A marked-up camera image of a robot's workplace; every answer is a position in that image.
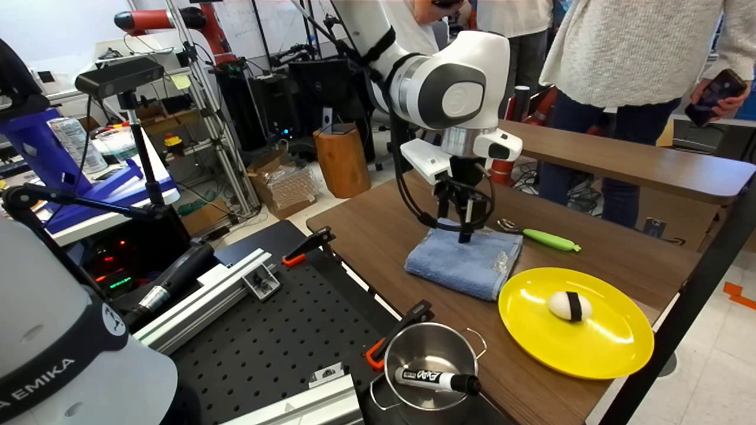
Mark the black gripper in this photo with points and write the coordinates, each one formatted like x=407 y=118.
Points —
x=466 y=178

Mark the blue towel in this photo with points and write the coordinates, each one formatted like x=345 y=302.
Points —
x=474 y=267

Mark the red robot arm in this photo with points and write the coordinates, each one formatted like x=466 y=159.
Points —
x=150 y=20

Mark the red and black robot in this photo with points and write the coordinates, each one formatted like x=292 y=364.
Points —
x=501 y=171

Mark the black clamp with orange grip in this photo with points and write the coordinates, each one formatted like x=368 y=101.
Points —
x=310 y=243
x=409 y=318

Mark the white ball with black band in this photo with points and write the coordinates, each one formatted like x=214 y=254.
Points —
x=560 y=305

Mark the steel pot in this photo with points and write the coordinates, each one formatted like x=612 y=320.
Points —
x=426 y=351

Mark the black and white marker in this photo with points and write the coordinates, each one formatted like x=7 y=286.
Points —
x=434 y=381

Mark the yellow plate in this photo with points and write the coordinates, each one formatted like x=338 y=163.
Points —
x=591 y=346

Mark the person in grey trousers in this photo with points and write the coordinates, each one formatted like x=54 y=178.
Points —
x=512 y=20

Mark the raised wooden shelf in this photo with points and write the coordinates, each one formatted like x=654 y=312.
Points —
x=654 y=162

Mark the black perforated board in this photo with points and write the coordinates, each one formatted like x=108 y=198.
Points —
x=274 y=339

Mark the cardboard box under shelf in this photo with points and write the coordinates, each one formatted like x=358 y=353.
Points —
x=693 y=227

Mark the person in white sweater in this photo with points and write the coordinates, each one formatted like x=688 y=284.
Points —
x=630 y=47

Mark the metal rack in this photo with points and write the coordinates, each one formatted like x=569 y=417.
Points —
x=225 y=143

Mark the dark phone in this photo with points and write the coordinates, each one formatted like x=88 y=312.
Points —
x=712 y=96

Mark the black cylinder with silver end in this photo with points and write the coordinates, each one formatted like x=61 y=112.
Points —
x=179 y=274

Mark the orange floor tape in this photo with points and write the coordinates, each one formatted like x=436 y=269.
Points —
x=740 y=296

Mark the black box with lights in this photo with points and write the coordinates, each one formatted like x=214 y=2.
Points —
x=119 y=261

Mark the blue machine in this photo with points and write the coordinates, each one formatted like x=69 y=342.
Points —
x=31 y=145

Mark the black rounded housing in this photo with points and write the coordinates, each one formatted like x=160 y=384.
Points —
x=15 y=79

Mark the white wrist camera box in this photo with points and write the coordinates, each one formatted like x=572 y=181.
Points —
x=426 y=162

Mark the aluminium rail with bracket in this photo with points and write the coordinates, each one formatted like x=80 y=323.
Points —
x=309 y=404

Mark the long aluminium rail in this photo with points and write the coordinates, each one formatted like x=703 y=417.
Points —
x=214 y=296

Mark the black camera on stand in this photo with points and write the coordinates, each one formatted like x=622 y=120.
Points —
x=119 y=77

